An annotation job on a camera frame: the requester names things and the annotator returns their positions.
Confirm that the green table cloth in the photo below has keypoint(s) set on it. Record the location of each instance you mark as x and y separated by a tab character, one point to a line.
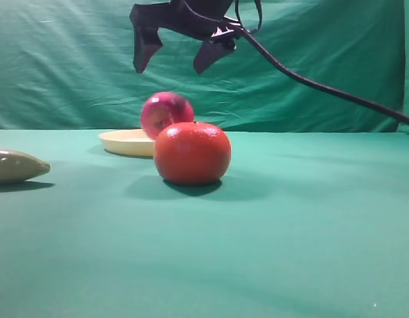
302	225

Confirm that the orange red tangerine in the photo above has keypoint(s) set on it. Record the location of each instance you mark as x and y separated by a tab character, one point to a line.
192	153

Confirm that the pale yellow plate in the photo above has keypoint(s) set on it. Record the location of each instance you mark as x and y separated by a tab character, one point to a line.
133	142

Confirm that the beige elongated fruit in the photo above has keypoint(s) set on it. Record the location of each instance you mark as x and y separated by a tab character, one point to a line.
18	166

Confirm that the green backdrop cloth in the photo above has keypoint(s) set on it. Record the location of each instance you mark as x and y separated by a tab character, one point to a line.
68	65

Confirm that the magenta red apple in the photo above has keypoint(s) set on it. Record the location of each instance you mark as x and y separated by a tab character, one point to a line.
163	109

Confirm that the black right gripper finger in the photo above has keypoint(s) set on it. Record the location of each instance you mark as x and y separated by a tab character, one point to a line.
146	43

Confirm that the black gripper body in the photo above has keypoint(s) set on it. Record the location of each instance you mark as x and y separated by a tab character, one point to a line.
201	20

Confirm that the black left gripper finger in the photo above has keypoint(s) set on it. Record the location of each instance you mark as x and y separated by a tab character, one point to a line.
211	52

